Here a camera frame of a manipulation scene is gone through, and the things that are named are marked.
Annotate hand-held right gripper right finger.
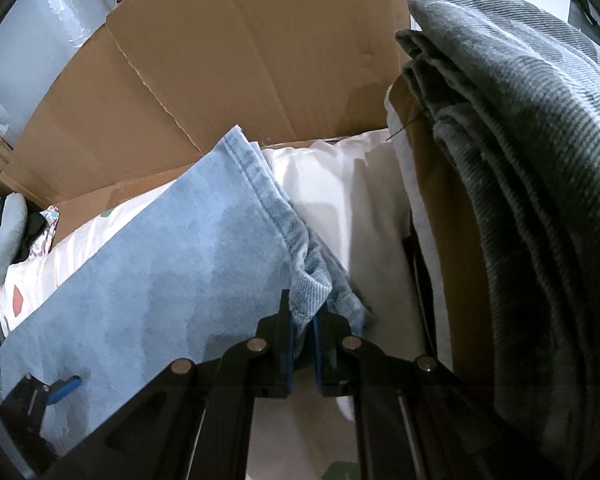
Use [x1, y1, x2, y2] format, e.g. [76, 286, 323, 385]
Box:
[312, 310, 536, 480]

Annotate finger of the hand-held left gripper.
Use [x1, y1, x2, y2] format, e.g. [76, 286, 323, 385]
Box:
[44, 375, 83, 407]

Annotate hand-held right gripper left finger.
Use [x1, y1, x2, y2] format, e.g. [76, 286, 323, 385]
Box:
[45, 290, 296, 480]

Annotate light blue denim pants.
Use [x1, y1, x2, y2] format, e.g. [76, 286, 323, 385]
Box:
[0, 124, 378, 453]

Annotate cream bear printed blanket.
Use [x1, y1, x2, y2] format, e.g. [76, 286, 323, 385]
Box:
[0, 127, 456, 480]

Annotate floral printed cloth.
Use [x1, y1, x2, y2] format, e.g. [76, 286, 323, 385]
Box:
[27, 205, 61, 261]

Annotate grey neck pillow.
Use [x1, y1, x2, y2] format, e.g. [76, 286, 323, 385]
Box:
[0, 192, 28, 286]

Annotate folded brown garment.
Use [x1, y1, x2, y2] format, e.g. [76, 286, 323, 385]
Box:
[390, 72, 496, 401]

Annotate folded grey camouflage garment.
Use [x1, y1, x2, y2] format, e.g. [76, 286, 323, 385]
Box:
[394, 0, 600, 466]

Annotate flattened cardboard box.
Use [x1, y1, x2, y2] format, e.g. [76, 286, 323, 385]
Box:
[0, 0, 413, 246]

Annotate grey wrapped appliance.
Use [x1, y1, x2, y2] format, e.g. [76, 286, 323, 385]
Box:
[0, 0, 156, 126]

